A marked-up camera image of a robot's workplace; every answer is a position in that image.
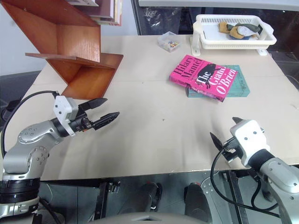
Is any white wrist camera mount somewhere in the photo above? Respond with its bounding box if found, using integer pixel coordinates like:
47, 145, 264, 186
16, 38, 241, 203
229, 119, 271, 168
52, 95, 79, 137

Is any pink paperback book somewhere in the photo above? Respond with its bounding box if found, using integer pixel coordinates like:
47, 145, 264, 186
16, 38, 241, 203
169, 54, 239, 103

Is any dark green cloth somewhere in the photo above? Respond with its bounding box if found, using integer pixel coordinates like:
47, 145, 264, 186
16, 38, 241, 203
228, 22, 262, 33

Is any brown wooden bookshelf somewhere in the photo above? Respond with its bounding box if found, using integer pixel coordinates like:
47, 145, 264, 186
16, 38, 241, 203
0, 0, 124, 101

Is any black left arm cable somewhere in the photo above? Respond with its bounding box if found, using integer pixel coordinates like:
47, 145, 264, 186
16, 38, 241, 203
0, 90, 59, 157

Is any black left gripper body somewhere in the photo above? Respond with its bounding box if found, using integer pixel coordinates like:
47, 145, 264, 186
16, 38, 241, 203
70, 111, 94, 134

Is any dark rounded shape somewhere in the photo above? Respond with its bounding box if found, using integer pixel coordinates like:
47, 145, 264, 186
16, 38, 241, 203
184, 182, 212, 217

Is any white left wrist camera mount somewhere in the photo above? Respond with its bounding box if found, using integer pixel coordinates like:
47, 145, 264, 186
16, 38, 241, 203
52, 95, 79, 137

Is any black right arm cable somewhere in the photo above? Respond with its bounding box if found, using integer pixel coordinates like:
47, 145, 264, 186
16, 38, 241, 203
210, 140, 281, 219

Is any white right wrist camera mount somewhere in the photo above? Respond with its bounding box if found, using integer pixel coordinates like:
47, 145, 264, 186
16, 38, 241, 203
229, 119, 271, 168

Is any clear small plastic box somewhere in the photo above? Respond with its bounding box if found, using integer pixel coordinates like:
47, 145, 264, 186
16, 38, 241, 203
157, 31, 183, 53

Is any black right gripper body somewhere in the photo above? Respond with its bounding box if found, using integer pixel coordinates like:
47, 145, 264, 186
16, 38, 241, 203
221, 136, 242, 164

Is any grey rounded robot body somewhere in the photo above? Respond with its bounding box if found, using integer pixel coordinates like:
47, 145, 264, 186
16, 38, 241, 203
92, 210, 212, 224

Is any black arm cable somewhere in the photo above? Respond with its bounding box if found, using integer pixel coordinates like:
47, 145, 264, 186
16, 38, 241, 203
210, 140, 281, 219
0, 90, 59, 157

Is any mustard yellow cloth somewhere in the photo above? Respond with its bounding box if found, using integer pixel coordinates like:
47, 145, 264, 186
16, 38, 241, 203
218, 21, 243, 39

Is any white background table edge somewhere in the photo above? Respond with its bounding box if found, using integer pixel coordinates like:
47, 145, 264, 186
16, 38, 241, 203
138, 0, 299, 12

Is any white and blue cloth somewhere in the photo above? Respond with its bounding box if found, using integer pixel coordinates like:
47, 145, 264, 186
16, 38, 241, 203
237, 26, 260, 38

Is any teal paperback book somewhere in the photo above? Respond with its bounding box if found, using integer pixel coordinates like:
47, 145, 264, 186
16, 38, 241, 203
185, 64, 250, 99

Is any white plastic basket rack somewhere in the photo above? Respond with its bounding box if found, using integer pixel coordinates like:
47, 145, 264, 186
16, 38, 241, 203
189, 14, 278, 56

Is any black table frame bracket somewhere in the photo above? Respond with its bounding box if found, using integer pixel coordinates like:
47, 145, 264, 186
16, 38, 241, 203
94, 181, 121, 224

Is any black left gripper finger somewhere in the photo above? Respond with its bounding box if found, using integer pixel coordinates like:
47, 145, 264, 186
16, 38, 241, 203
78, 98, 108, 115
93, 112, 120, 131

